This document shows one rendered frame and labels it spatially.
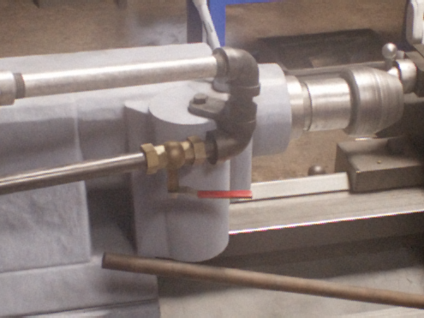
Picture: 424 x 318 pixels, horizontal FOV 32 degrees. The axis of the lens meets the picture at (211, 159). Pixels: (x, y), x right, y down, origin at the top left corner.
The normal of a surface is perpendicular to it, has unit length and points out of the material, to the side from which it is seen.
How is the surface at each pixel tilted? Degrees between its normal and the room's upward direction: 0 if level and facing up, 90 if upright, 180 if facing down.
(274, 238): 90
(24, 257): 66
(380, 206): 0
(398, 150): 90
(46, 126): 82
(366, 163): 0
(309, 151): 0
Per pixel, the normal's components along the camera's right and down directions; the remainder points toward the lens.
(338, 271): 0.17, -0.83
